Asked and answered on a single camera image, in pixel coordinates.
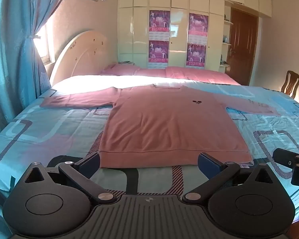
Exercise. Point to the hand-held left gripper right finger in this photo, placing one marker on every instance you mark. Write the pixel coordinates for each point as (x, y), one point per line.
(207, 163)

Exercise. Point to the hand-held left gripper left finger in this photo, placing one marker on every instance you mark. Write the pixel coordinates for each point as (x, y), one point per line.
(89, 163)

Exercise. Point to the pink long-sleeved sweater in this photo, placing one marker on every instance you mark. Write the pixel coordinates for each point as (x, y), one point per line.
(169, 124)

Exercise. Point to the wooden chair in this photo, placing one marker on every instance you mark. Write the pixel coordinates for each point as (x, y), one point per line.
(291, 82)

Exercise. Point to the white bed sheet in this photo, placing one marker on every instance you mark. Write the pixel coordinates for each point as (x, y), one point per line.
(102, 82)

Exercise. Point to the pink pillow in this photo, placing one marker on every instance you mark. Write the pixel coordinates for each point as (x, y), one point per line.
(201, 76)

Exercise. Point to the cream arched headboard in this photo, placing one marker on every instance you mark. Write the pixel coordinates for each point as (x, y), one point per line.
(84, 54)

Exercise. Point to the brown wooden door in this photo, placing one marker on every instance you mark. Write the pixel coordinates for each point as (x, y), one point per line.
(241, 44)

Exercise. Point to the cream corner shelf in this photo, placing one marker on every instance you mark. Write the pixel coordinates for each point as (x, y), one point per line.
(227, 43)

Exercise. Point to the window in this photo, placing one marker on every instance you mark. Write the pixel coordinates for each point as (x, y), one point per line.
(46, 47)

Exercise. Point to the blue curtain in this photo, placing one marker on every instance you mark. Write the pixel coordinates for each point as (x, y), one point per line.
(12, 54)

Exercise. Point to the cream wardrobe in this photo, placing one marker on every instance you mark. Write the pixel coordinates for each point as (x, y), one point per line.
(179, 2)

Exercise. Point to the purple wall poster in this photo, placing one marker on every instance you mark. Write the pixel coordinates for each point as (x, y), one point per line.
(198, 25)
(195, 54)
(159, 52)
(159, 21)

